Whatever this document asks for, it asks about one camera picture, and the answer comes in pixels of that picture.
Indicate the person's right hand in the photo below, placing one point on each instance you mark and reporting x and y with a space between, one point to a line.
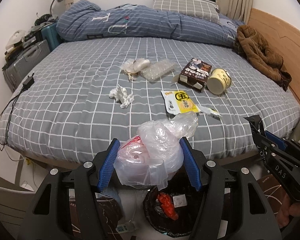
286 210

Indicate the wooden headboard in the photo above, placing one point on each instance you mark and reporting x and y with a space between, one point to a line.
283 38

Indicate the torn silver wrapper piece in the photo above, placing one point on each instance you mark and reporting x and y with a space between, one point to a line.
208 111

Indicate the brown patterned right trouser leg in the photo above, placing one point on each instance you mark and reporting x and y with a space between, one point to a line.
273 191

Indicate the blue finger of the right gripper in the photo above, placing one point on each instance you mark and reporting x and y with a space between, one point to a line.
257 127
276 140

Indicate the teal suitcase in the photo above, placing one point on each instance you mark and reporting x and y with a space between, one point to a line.
50 34

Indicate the clear bubble wrap sheet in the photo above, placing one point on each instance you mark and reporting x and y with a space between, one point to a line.
157 69

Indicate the clear plastic bag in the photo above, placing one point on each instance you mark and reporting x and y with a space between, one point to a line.
154 155

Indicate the grey checked bed sheet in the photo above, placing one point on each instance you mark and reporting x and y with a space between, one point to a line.
67 113

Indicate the red plastic bag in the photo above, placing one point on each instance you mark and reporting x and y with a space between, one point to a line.
166 204

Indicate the white tissue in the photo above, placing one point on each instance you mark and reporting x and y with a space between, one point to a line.
120 94

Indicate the brown fleece jacket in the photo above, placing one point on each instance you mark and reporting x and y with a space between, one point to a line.
251 45

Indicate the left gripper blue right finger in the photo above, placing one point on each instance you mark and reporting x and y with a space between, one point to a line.
190 164

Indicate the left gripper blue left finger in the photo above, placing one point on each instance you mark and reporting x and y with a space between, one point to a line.
107 167

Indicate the white device on suitcase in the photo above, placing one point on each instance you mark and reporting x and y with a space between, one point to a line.
15 40

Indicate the black lined trash bin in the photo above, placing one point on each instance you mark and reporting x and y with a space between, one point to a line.
187 214

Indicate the yellow paper cup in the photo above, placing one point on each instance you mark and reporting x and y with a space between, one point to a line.
219 81

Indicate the white drawstring pouch bag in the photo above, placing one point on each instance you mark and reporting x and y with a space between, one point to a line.
132 67

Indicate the grey hard suitcase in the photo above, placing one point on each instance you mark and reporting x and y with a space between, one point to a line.
15 72

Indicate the black clutter on suitcase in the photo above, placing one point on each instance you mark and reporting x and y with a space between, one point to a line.
46 18

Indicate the brown cookie box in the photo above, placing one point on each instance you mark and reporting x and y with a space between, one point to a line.
194 75

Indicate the yellow rice cracker wrapper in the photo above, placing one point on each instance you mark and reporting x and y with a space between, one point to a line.
178 101

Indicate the black power adapter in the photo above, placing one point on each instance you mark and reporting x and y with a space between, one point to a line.
28 82

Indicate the small white box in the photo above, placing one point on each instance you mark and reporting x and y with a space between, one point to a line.
179 201

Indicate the blue striped duvet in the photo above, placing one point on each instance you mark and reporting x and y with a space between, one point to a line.
85 20

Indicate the grey checked pillow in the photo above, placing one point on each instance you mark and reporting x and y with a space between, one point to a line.
194 8

